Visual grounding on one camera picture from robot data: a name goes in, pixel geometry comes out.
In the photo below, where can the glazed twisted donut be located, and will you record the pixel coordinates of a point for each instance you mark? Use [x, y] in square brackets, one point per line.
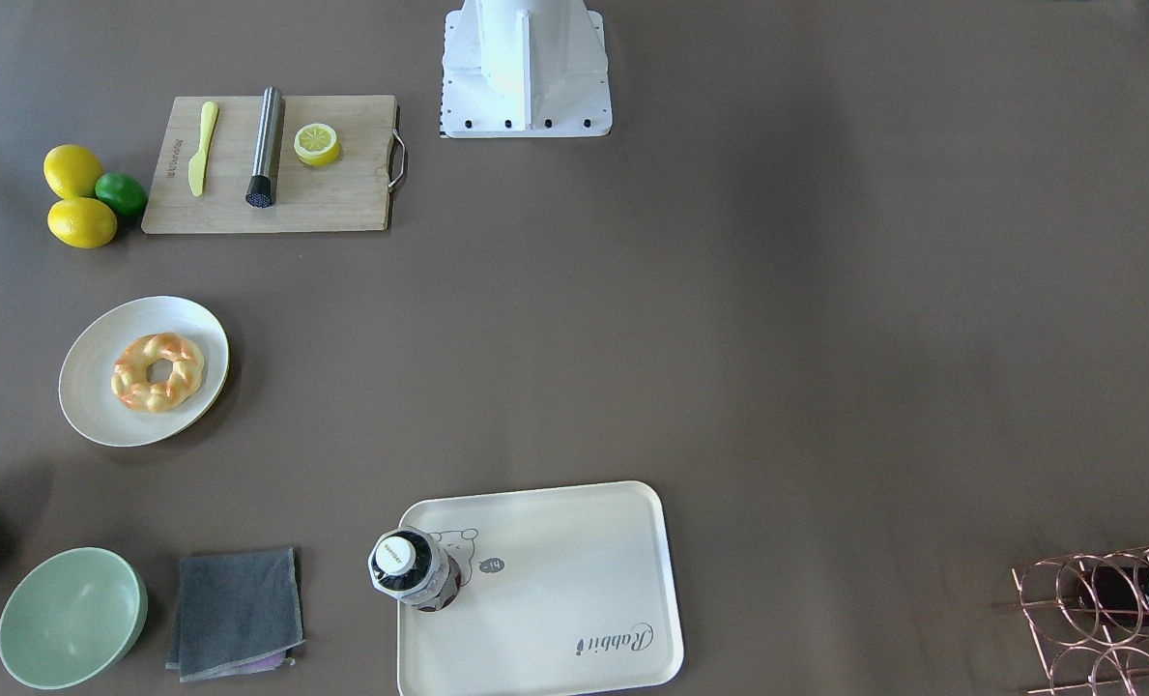
[157, 372]

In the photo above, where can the white round plate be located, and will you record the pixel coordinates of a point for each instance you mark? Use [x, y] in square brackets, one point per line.
[86, 397]

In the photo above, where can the grey folded cloth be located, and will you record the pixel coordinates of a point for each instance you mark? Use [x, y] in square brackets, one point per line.
[236, 614]

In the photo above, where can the cream rectangular tray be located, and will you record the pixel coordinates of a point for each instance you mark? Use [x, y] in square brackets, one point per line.
[567, 590]

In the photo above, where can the yellow lemon lower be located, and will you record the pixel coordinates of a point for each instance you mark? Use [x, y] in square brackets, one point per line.
[82, 222]

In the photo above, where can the yellow lemon upper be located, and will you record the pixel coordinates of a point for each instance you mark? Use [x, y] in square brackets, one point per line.
[72, 171]

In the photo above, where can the green bowl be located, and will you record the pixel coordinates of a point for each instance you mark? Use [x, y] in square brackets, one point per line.
[71, 617]

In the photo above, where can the half lemon slice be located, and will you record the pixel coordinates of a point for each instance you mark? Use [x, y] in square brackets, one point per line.
[316, 144]

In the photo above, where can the bottle in copper rack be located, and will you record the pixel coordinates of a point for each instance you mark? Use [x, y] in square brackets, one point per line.
[1123, 594]

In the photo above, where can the yellow lemon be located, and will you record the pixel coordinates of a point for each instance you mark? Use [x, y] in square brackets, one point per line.
[72, 171]
[82, 222]

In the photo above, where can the dark drink bottle on tray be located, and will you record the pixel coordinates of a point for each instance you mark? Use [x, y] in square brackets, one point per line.
[411, 567]

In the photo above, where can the yellow plastic knife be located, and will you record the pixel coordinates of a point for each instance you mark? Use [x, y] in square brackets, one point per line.
[197, 166]

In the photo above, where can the wooden cutting board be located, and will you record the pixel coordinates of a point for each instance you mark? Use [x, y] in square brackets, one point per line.
[352, 194]

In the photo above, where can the green lime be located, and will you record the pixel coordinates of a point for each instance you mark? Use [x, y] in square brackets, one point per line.
[121, 193]

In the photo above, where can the copper wire bottle rack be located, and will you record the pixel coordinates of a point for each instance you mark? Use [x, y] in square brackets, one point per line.
[1081, 653]

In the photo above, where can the steel muddler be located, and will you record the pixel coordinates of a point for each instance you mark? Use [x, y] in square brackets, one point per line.
[260, 190]

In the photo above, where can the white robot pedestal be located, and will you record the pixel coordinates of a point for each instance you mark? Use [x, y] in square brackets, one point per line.
[518, 69]

